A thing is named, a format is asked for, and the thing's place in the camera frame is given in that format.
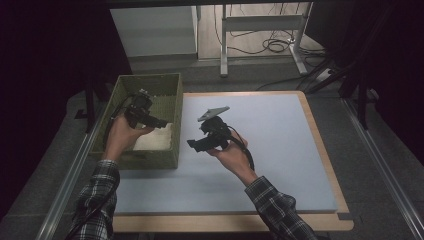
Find hand-held gripper black cable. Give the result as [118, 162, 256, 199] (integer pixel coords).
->
[225, 125, 256, 172]
[64, 94, 138, 240]

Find left hand-held gripper black cable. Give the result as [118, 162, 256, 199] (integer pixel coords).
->
[64, 94, 138, 240]

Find black metal stand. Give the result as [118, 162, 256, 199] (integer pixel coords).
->
[339, 58, 372, 132]
[74, 75, 98, 135]

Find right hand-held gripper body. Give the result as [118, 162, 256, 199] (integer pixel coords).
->
[197, 105, 233, 150]

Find aluminium floor rail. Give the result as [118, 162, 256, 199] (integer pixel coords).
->
[340, 97, 424, 240]
[34, 99, 112, 240]

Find green woven basket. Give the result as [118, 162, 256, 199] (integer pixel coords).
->
[89, 73, 185, 171]

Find right hand-held gripper black cable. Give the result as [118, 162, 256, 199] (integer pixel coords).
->
[225, 125, 256, 172]

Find cream printed cloth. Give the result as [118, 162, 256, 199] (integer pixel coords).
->
[133, 122, 174, 152]

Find person's left hand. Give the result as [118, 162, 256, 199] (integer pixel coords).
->
[103, 114, 156, 163]

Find black floor cables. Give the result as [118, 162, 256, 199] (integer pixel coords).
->
[212, 2, 328, 58]

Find white cabinet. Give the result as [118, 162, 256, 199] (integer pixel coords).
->
[109, 5, 200, 62]

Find person's right hand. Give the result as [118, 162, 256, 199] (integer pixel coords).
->
[206, 131, 260, 187]

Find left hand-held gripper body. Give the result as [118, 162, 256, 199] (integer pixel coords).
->
[124, 89, 155, 130]

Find white power strip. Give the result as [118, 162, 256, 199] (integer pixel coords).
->
[314, 67, 335, 83]

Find light blue table mat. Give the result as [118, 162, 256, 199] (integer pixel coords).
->
[114, 93, 339, 215]

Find grey metal desk frame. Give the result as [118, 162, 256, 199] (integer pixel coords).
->
[219, 2, 315, 78]

